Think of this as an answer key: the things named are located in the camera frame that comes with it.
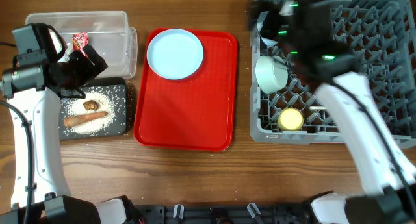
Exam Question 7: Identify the light green cup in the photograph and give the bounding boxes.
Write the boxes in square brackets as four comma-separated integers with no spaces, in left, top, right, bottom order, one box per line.
[255,56,289,94]

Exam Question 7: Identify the red snack wrapper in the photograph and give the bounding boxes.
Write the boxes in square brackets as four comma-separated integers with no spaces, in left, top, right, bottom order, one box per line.
[72,32,89,56]

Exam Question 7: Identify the brown food scrap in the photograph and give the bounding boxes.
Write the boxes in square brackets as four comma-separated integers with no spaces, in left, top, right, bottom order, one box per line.
[83,100,99,110]

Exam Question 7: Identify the pile of white rice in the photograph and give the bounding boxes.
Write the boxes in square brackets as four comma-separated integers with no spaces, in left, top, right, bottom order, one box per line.
[63,89,126,136]

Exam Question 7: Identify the yellow plastic cup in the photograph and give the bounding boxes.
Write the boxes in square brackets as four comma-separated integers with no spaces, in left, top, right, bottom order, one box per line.
[277,108,304,131]

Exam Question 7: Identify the white plastic spoon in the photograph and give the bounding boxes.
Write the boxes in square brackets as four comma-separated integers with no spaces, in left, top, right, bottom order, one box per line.
[309,106,327,110]

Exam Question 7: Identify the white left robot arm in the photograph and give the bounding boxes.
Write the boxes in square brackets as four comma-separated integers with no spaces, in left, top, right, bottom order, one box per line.
[1,45,140,223]

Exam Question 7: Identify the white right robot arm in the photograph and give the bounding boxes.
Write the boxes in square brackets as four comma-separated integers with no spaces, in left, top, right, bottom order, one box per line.
[248,0,415,223]

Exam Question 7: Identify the black tray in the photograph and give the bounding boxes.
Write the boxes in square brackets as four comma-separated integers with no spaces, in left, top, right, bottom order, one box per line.
[58,77,128,141]

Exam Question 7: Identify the clear plastic bin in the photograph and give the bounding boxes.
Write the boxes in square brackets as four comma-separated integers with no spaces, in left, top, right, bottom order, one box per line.
[25,11,138,79]

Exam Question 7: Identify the light blue plate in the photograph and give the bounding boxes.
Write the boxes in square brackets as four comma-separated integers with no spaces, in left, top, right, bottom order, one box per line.
[146,29,204,80]

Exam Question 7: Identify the red serving tray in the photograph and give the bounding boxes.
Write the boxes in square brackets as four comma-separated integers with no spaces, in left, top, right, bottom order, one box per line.
[133,28,238,151]

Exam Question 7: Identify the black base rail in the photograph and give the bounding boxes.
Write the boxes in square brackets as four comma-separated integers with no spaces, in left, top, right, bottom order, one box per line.
[136,203,317,224]

